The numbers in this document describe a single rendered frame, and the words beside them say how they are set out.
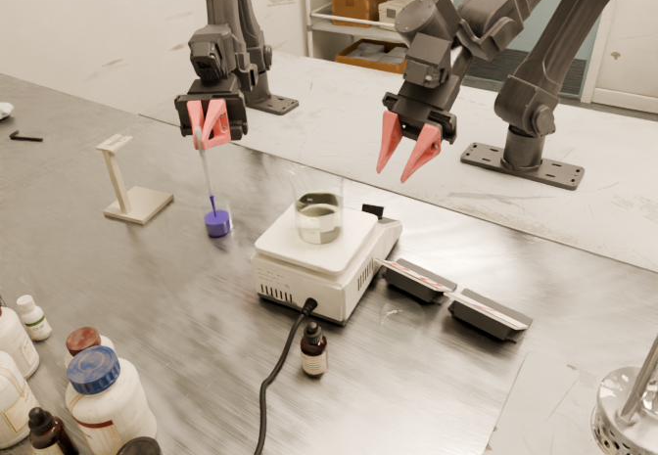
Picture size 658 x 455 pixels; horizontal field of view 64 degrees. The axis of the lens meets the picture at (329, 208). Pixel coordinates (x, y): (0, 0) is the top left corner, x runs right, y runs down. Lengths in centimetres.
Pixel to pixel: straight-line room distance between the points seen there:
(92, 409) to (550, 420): 43
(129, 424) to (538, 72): 72
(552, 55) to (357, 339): 52
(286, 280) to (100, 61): 166
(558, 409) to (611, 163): 55
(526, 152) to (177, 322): 61
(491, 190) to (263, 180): 39
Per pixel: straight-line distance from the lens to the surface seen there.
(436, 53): 66
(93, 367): 53
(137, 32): 228
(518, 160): 95
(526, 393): 61
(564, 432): 59
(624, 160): 107
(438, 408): 59
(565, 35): 90
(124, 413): 54
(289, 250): 63
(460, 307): 66
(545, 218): 87
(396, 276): 69
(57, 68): 210
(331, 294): 62
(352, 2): 296
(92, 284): 80
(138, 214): 89
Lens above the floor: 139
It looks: 35 degrees down
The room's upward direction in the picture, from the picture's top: 3 degrees counter-clockwise
